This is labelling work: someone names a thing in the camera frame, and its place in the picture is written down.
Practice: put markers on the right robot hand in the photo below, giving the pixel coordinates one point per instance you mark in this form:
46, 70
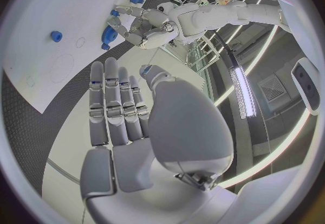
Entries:
188, 126

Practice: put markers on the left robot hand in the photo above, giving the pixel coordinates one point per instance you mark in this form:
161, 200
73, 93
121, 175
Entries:
154, 36

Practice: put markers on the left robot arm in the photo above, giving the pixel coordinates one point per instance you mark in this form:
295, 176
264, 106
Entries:
215, 16

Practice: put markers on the white task board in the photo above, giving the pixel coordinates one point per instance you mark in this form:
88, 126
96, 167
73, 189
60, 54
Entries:
50, 14

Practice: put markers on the blue gear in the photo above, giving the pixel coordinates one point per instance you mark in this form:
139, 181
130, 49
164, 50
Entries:
109, 34

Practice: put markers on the small blue peg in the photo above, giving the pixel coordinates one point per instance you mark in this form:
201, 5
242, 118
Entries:
105, 46
114, 13

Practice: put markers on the glowing light bar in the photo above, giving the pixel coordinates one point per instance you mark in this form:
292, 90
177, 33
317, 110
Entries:
243, 93

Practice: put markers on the short blue hollow cylinder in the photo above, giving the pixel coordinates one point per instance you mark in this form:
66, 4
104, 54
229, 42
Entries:
55, 36

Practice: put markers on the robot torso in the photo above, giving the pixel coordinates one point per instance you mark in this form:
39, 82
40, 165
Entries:
306, 85

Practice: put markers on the metal frame rack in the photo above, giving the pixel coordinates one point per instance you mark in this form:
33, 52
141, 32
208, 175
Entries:
203, 55

